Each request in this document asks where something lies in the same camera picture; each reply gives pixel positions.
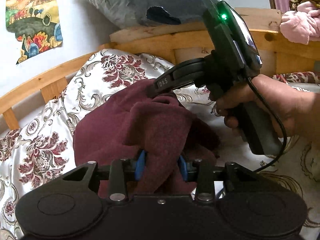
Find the white floral satin bedspread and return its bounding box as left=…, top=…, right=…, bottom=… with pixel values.
left=1, top=49, right=319, bottom=239

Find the person's right hand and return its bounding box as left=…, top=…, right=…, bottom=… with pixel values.
left=209, top=74, right=319, bottom=144

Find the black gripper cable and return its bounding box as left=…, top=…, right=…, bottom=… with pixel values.
left=246, top=77, right=288, bottom=174

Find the wooden bed frame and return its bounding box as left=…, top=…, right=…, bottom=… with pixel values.
left=1, top=8, right=319, bottom=129

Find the maroon small garment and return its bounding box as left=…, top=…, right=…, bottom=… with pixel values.
left=73, top=80, right=220, bottom=194

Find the colourful painting on wall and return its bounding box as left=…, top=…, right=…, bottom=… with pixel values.
left=5, top=0, right=63, bottom=64

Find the pink clothes pile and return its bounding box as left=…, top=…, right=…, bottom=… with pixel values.
left=280, top=1, right=319, bottom=45

